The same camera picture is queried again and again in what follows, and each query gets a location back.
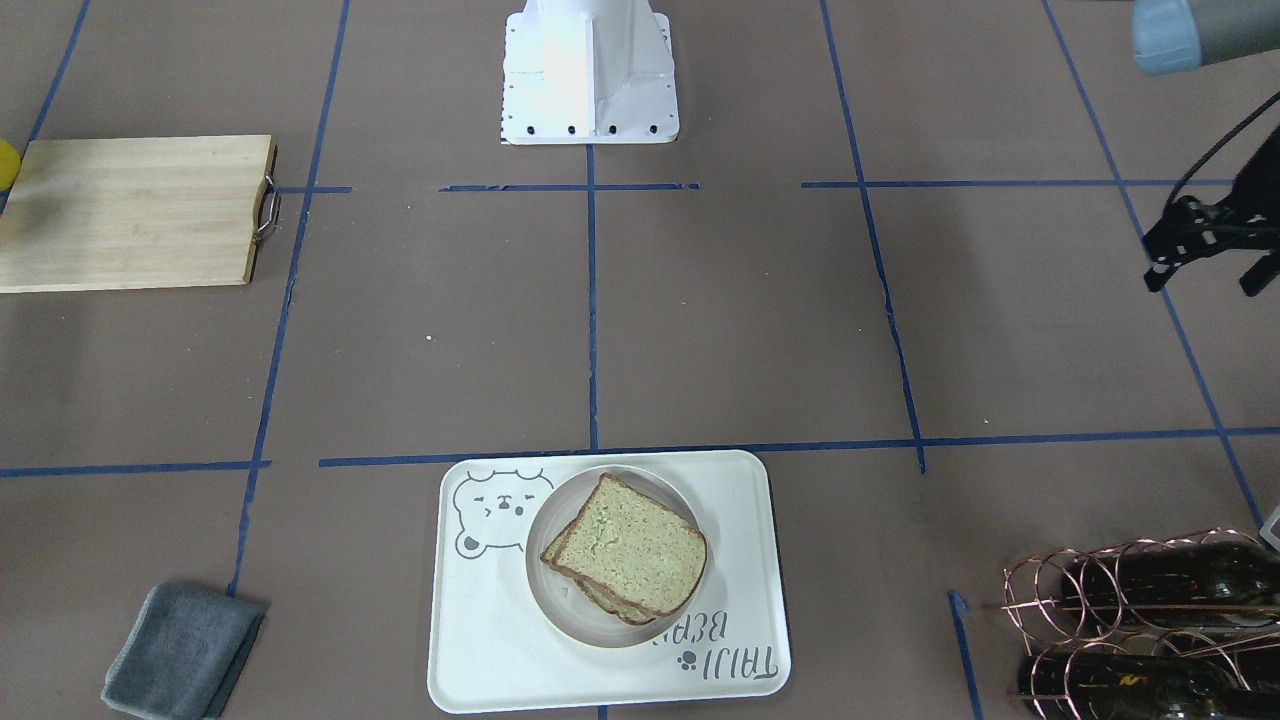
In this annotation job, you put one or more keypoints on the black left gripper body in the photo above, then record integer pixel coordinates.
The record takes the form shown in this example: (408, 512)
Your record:
(1262, 185)

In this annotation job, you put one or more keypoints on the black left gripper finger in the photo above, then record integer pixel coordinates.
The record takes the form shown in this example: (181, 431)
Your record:
(1188, 230)
(1262, 273)

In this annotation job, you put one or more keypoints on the bread slice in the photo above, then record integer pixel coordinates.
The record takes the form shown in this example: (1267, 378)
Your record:
(601, 598)
(634, 547)

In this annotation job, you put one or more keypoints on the white round plate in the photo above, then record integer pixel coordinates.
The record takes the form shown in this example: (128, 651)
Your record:
(558, 599)

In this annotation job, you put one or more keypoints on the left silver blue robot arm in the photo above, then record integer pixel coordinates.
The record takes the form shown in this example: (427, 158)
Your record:
(1176, 36)

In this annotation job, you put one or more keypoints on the cream bear tray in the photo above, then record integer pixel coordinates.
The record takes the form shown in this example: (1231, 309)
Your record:
(491, 650)

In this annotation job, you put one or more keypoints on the middle green wine bottle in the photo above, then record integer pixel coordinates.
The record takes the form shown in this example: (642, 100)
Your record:
(1226, 584)

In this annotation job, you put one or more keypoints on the green wine bottle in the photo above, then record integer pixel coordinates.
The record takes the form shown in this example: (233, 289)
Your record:
(1226, 584)
(1086, 684)

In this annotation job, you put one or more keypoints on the front green wine bottle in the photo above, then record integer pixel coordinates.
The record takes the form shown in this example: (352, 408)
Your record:
(1086, 684)

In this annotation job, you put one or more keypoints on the wooden cutting board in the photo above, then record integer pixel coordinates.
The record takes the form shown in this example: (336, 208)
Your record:
(138, 213)

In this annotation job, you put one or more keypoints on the dark grey folded cloth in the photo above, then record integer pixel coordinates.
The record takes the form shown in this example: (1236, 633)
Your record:
(185, 654)

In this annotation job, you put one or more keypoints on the yellow lemon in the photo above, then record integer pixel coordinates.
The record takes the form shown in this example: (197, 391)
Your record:
(10, 160)

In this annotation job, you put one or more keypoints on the copper wire bottle rack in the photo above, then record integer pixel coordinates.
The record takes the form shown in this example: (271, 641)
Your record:
(1032, 603)

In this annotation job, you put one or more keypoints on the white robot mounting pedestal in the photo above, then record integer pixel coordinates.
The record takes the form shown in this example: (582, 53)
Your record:
(588, 73)

